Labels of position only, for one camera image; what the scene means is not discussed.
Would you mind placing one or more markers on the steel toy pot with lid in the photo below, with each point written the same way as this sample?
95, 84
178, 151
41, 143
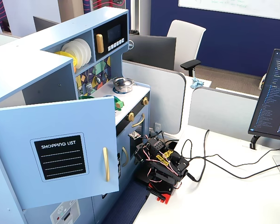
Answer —
123, 85

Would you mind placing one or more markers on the white toy plate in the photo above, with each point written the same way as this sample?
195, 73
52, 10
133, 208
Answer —
71, 53
84, 52
89, 50

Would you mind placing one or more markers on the steel toy whisk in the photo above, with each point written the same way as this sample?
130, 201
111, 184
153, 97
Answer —
105, 75

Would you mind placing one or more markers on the grey power socket box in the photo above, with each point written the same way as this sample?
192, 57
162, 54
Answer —
157, 127

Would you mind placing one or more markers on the green plastic plate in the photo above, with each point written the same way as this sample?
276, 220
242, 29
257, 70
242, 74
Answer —
86, 97

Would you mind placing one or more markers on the black Dell monitor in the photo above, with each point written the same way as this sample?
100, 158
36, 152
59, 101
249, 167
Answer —
151, 51

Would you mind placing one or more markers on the grey desk divider panel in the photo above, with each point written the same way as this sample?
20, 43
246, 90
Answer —
219, 112
154, 98

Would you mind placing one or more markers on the cabinet door with shopping list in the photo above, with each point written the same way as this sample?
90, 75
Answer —
14, 140

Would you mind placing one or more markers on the crumpled blue cloth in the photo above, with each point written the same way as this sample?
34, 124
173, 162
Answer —
196, 83

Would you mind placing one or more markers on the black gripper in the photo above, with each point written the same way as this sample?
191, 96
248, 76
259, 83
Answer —
142, 156

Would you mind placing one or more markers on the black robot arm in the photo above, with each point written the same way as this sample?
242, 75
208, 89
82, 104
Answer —
175, 163

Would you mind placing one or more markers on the computer monitor showing code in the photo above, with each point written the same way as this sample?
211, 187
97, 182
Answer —
270, 105

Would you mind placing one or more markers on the blue toy kitchen unit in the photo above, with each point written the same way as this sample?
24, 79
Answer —
25, 65

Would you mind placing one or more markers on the white office chair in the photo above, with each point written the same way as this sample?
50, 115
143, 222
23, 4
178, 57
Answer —
186, 35

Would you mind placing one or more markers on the small wrist camera board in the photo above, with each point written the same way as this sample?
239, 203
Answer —
134, 135

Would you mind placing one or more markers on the gold stove knob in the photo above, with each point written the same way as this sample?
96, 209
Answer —
130, 116
145, 101

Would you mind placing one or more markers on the white whiteboard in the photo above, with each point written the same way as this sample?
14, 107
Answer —
224, 4

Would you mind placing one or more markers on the aluminium frame post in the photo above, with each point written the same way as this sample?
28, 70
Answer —
135, 16

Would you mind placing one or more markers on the steel toy ladle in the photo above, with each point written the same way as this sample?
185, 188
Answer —
98, 80

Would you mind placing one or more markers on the dark grey monitor back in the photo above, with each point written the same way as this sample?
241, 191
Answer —
44, 24

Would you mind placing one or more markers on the black toy microwave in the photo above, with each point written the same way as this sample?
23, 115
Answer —
114, 32

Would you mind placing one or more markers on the steel toy skimmer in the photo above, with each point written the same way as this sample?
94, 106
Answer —
80, 93

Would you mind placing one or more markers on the steel toy slotted spatula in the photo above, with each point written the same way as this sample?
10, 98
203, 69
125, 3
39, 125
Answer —
88, 87

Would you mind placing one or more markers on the red robot base mount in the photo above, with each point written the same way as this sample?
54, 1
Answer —
164, 196

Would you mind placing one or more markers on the black monitor clamp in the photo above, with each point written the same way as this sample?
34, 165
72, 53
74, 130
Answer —
253, 144

